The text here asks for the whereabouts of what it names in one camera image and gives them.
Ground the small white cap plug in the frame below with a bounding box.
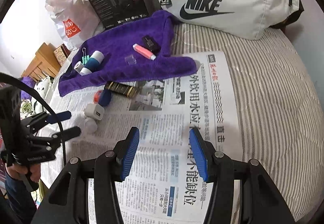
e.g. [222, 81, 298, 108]
[84, 117, 98, 133]

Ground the white USB charger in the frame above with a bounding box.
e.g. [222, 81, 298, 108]
[84, 103, 105, 121]

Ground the white tape roll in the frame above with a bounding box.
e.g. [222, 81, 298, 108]
[74, 61, 84, 74]

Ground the blue white bottle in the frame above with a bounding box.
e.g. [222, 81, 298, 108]
[80, 51, 104, 76]

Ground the green binder clip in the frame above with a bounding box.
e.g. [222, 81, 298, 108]
[81, 47, 90, 65]

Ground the clear plastic cap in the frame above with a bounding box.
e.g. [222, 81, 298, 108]
[125, 54, 137, 65]

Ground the black rectangular case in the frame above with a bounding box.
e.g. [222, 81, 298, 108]
[142, 35, 161, 55]

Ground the dark blue sleeve forearm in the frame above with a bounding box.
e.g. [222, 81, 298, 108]
[5, 174, 37, 223]

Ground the person's left hand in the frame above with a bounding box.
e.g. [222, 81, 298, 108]
[5, 164, 41, 182]

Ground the blue orange round tin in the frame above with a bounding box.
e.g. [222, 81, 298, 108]
[93, 90, 112, 108]

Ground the purple plush toy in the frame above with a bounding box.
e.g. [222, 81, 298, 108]
[20, 76, 36, 101]

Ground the newspaper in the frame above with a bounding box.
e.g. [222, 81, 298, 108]
[37, 50, 245, 224]

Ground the wooden furniture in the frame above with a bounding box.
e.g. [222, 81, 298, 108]
[21, 43, 61, 82]

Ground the black gold pen tube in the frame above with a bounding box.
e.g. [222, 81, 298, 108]
[104, 81, 140, 98]

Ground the patterned small book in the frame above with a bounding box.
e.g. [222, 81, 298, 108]
[53, 44, 71, 67]

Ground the striped mattress cover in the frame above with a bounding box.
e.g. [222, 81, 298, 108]
[171, 23, 323, 221]

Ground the white Miniso plastic bag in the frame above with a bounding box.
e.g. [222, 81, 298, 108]
[45, 0, 104, 51]

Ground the purple towel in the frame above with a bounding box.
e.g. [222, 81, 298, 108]
[58, 10, 197, 97]

